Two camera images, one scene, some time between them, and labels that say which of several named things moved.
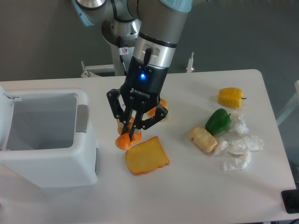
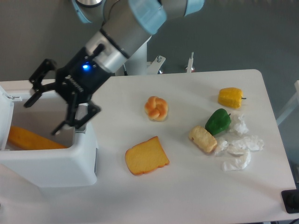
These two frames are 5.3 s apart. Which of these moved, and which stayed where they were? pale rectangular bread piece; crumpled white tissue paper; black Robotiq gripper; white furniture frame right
Moved: black Robotiq gripper
Stayed: white furniture frame right; pale rectangular bread piece; crumpled white tissue paper
